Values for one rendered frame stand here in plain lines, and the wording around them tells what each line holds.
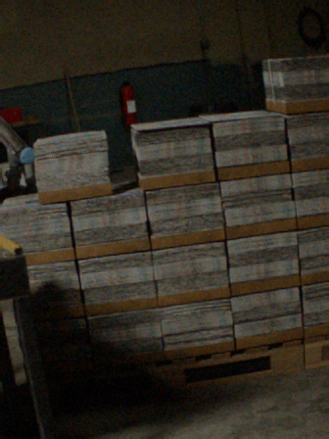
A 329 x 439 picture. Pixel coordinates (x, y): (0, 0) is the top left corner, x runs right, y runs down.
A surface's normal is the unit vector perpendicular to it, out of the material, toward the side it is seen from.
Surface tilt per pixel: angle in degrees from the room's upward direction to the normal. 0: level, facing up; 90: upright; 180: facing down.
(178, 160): 90
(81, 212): 90
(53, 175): 90
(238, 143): 90
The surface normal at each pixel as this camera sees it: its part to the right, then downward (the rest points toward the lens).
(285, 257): 0.08, 0.16
